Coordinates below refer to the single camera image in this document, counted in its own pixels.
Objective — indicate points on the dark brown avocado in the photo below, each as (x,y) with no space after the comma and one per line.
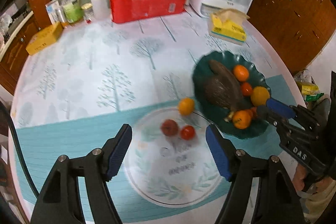
(224,93)

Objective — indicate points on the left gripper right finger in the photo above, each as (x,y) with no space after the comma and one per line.
(223,152)

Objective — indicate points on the overripe brown banana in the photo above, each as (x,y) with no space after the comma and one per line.
(220,70)

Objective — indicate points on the tree print tablecloth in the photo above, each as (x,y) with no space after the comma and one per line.
(77,93)

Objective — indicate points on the orange mandarin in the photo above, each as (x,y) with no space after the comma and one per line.
(241,73)

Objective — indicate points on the wooden cabinet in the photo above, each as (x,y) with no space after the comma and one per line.
(296,29)

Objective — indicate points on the right hand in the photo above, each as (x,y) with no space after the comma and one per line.
(324,189)

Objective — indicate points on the small yellow-orange citrus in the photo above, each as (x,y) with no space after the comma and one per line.
(186,106)

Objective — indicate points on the yellow flat box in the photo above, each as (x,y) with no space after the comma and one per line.
(44,38)

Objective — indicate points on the large yellow orange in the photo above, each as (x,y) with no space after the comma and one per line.
(259,96)

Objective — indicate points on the dark green scalloped plate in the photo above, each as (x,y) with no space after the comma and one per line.
(216,114)

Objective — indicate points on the small orange persimmon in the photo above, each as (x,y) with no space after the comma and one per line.
(241,119)

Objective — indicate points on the green label plastic bottle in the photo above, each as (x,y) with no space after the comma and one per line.
(72,11)

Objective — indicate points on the round white printed placemat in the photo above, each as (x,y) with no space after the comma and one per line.
(170,160)

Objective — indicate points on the white squeeze bottle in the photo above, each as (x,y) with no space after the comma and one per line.
(100,9)

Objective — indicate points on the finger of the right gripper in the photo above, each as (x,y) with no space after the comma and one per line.
(264,113)
(280,108)

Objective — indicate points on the reddish lychee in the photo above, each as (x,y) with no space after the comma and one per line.
(169,127)

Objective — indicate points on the red cherry tomato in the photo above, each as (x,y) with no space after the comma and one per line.
(187,132)
(252,112)
(246,89)

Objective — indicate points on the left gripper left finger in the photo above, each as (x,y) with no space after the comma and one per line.
(114,151)

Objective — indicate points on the small silver can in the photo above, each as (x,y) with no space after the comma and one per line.
(61,17)

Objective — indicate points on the yellow tissue box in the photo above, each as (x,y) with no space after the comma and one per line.
(227,24)

